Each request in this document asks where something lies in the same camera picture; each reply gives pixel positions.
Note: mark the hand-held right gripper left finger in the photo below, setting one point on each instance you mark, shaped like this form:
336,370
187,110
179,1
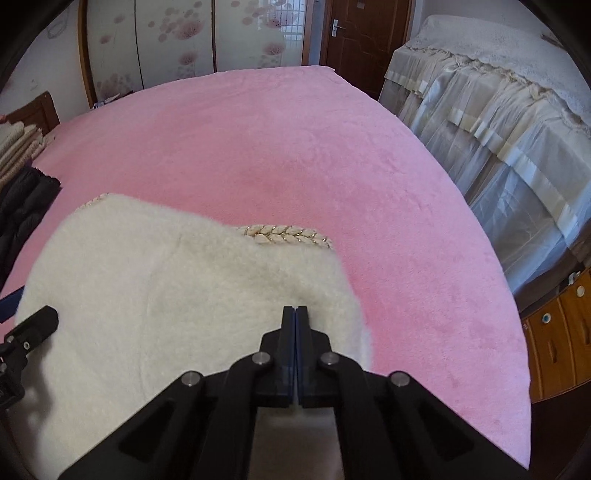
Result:
281,350

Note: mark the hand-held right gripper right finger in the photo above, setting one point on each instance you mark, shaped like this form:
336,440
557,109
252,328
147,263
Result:
307,350

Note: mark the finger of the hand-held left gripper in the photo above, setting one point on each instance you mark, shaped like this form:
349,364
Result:
10,305
39,323

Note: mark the white fluffy sweater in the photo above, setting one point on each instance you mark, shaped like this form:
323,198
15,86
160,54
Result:
152,300

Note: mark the black folded garment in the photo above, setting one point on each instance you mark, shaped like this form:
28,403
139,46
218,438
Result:
21,212

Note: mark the beige knit sweater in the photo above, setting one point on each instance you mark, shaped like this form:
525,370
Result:
14,143

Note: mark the pink bed blanket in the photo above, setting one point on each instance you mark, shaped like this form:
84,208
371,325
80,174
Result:
300,161

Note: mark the wooden headboard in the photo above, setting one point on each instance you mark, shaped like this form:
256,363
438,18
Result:
41,113

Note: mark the wooden drawer cabinet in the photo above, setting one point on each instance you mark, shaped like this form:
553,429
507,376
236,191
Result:
558,337

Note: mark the white cloth-covered furniture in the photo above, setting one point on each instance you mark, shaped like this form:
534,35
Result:
498,115

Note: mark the brown wooden door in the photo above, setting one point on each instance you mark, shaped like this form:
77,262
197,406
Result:
364,41

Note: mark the floral sliding door wardrobe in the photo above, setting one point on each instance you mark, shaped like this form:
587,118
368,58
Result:
184,41

